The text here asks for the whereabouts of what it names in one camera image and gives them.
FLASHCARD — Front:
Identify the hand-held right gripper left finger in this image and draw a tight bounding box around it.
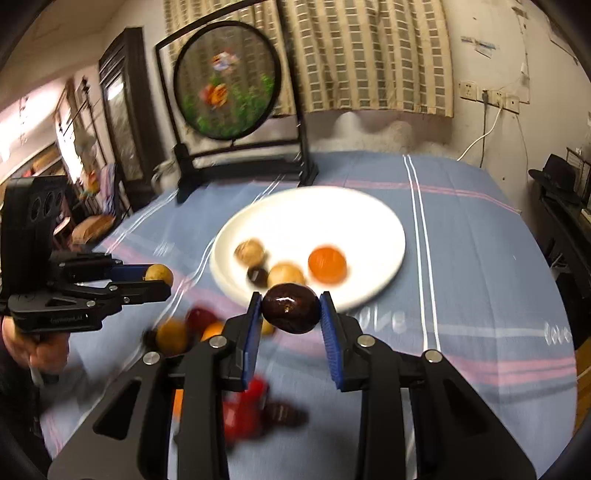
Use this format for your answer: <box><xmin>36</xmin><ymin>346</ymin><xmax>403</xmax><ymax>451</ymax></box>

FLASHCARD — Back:
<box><xmin>48</xmin><ymin>292</ymin><xmax>265</xmax><ymax>480</ymax></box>

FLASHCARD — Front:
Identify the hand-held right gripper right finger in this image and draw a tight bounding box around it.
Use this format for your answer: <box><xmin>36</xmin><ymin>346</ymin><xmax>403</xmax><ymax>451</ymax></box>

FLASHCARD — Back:
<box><xmin>318</xmin><ymin>291</ymin><xmax>539</xmax><ymax>480</ymax></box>

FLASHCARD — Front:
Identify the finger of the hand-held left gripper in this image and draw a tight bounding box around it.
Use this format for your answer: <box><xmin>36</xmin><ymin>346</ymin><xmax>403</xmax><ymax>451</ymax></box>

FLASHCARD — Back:
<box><xmin>7</xmin><ymin>279</ymin><xmax>172</xmax><ymax>334</ymax></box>
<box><xmin>48</xmin><ymin>251</ymin><xmax>153</xmax><ymax>285</ymax></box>

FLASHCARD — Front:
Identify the dark oval date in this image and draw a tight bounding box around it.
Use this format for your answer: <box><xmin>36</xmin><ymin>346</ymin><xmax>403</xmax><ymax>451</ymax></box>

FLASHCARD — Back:
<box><xmin>262</xmin><ymin>283</ymin><xmax>321</xmax><ymax>334</ymax></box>

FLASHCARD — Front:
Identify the large red plum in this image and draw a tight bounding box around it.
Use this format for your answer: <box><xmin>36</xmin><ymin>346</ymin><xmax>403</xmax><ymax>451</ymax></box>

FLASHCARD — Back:
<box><xmin>222</xmin><ymin>376</ymin><xmax>273</xmax><ymax>441</ymax></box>

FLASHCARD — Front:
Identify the orange mandarin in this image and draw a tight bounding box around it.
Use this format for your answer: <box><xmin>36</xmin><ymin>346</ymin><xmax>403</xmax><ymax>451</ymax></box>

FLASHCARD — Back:
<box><xmin>308</xmin><ymin>246</ymin><xmax>348</xmax><ymax>284</ymax></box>

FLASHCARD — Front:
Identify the white plate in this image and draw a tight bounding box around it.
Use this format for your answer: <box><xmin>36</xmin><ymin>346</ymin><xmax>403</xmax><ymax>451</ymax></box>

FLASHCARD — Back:
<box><xmin>210</xmin><ymin>186</ymin><xmax>407</xmax><ymax>312</ymax></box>

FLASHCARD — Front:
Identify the person's left forearm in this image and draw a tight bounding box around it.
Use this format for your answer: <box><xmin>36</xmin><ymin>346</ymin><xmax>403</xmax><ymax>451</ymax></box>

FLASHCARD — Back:
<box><xmin>0</xmin><ymin>364</ymin><xmax>54</xmax><ymax>476</ymax></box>

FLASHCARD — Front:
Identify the person's left hand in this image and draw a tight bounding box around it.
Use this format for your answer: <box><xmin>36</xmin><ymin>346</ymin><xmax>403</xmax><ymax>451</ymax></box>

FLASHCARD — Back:
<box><xmin>0</xmin><ymin>318</ymin><xmax>71</xmax><ymax>386</ymax></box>

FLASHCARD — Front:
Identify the dark wooden cabinet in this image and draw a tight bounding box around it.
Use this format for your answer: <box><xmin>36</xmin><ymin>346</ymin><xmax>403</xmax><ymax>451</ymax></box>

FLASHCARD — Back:
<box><xmin>98</xmin><ymin>27</ymin><xmax>162</xmax><ymax>217</ymax></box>

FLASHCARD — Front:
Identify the blue striped tablecloth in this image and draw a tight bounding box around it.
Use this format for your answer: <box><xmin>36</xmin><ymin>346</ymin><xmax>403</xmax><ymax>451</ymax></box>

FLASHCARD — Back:
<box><xmin>39</xmin><ymin>150</ymin><xmax>580</xmax><ymax>480</ymax></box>

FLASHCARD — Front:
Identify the white plush blanket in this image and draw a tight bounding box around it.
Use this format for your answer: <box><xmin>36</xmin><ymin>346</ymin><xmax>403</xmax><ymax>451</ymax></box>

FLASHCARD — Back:
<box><xmin>307</xmin><ymin>111</ymin><xmax>462</xmax><ymax>160</ymax></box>

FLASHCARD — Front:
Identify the black desk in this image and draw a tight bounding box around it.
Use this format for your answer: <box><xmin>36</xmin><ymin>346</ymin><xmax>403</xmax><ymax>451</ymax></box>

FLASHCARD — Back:
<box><xmin>538</xmin><ymin>185</ymin><xmax>591</xmax><ymax>296</ymax></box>

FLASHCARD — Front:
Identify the black hat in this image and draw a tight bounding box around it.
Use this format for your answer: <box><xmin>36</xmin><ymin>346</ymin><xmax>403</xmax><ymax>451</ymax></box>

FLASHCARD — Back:
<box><xmin>527</xmin><ymin>154</ymin><xmax>583</xmax><ymax>204</ymax></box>

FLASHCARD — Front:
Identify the checked beige curtain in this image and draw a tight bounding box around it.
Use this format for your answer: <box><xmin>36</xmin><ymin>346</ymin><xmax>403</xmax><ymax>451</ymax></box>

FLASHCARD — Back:
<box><xmin>164</xmin><ymin>0</ymin><xmax>458</xmax><ymax>118</ymax></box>

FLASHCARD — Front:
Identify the white power cable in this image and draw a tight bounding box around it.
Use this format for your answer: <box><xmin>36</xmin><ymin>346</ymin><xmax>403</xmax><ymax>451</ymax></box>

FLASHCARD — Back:
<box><xmin>456</xmin><ymin>90</ymin><xmax>504</xmax><ymax>168</ymax></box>

